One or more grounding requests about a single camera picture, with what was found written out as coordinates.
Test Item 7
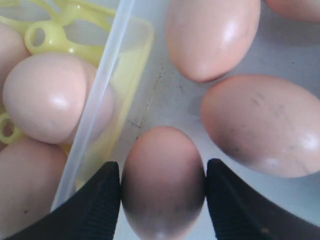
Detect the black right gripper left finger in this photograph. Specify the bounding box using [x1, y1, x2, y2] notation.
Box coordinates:
[9, 161, 121, 240]

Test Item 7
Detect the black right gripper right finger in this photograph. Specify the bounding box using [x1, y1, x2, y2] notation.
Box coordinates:
[206, 158, 320, 240]

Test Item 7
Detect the brown egg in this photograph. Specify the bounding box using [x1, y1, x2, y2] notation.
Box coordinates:
[201, 74, 320, 178]
[166, 0, 261, 83]
[265, 0, 320, 23]
[2, 52, 116, 145]
[121, 126, 205, 240]
[0, 137, 68, 239]
[0, 23, 30, 87]

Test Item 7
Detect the clear plastic container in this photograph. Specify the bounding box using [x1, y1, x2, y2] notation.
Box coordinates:
[52, 0, 320, 226]

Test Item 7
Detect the yellow plastic egg tray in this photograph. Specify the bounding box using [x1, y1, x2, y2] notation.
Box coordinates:
[0, 0, 155, 182]

